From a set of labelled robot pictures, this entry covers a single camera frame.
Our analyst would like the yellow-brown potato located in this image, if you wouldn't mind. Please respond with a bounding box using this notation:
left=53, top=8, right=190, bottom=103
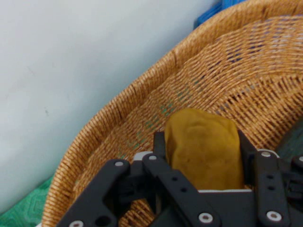
left=165, top=108, right=246, bottom=191

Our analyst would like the dark blue foam mat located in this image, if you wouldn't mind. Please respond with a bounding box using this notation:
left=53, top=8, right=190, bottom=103
left=194, top=0, right=240, bottom=28

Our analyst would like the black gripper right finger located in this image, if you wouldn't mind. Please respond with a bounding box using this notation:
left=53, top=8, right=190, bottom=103
left=237, top=129, right=303, bottom=227

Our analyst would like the green patterned cloth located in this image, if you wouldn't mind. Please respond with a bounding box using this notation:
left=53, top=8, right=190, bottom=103
left=0, top=176, right=56, bottom=227

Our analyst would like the woven wicker basket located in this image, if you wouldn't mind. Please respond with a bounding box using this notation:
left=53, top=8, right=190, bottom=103
left=41, top=0, right=303, bottom=227

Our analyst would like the dark green cucumber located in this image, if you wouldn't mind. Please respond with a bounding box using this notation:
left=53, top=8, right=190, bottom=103
left=276, top=122, right=303, bottom=164

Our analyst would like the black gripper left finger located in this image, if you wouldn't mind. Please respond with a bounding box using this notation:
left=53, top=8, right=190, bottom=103
left=56, top=131, right=221, bottom=227

